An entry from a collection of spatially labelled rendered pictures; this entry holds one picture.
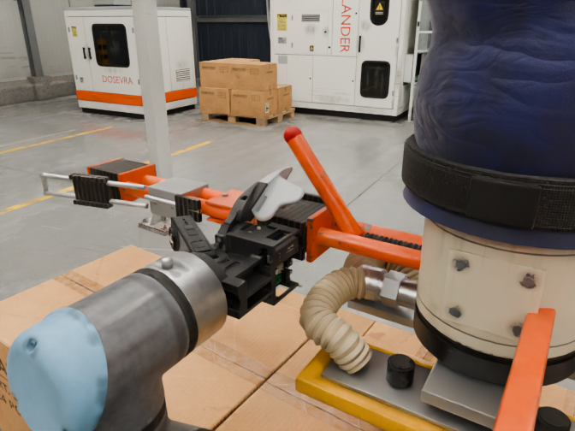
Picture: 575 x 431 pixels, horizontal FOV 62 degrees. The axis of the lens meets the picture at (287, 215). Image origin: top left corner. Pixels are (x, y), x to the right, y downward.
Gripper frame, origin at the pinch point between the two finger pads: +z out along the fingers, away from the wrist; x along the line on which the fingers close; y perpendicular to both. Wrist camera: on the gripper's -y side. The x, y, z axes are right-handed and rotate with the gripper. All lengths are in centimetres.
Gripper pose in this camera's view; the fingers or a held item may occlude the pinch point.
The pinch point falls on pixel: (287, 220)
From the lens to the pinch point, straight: 63.6
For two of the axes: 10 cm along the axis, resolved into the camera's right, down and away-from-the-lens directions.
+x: 0.0, -9.3, -3.8
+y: 8.4, 2.0, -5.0
